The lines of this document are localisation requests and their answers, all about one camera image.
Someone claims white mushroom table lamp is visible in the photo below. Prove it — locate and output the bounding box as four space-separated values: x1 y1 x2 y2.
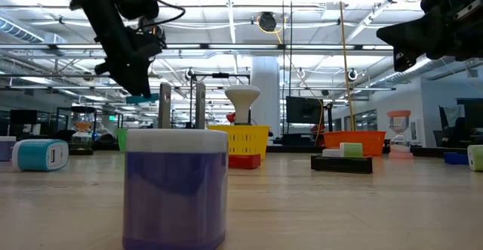
224 84 261 127

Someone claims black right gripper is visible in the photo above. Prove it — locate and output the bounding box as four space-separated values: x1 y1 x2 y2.
376 0 483 73

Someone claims black coiled cable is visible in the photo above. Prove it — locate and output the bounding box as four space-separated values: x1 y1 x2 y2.
281 0 294 134

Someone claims orange plastic basket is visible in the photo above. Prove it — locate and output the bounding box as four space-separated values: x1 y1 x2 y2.
323 130 387 157

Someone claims purple wall charger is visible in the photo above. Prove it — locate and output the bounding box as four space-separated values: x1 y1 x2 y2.
122 82 229 250

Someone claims black digital thermometer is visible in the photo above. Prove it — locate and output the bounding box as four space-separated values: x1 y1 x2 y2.
310 154 374 174

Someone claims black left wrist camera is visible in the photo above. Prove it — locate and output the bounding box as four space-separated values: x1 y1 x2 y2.
114 0 161 21

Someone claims yellow plastic basket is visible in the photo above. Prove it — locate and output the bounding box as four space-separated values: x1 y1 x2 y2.
208 124 271 160

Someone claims black gantry frame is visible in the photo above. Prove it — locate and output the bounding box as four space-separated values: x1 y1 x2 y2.
188 72 252 130

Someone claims black hourglass orange sand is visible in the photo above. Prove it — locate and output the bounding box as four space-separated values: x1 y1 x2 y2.
69 105 96 156

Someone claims red digital thermometer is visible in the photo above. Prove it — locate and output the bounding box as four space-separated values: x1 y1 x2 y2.
228 153 262 170

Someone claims teal wall charger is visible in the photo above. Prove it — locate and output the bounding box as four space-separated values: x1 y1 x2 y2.
12 139 70 172

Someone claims green wall charger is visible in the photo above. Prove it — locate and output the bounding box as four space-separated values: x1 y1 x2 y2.
339 142 365 159
466 144 483 172

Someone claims white digital thermometer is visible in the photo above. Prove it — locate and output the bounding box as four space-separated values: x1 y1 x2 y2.
321 147 343 158

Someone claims green plastic basket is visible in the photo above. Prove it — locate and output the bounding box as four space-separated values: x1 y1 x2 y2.
115 128 128 153

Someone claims black computer monitor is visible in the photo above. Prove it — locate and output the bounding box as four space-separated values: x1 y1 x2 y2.
9 109 38 125
285 95 324 125
455 97 483 131

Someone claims blue digital thermometer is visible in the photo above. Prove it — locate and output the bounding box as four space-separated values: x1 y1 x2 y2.
444 151 469 165
125 93 160 105

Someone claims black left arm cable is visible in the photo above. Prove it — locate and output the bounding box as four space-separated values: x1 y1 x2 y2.
141 0 186 30

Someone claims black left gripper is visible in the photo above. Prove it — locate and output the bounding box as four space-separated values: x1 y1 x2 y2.
94 25 167 98

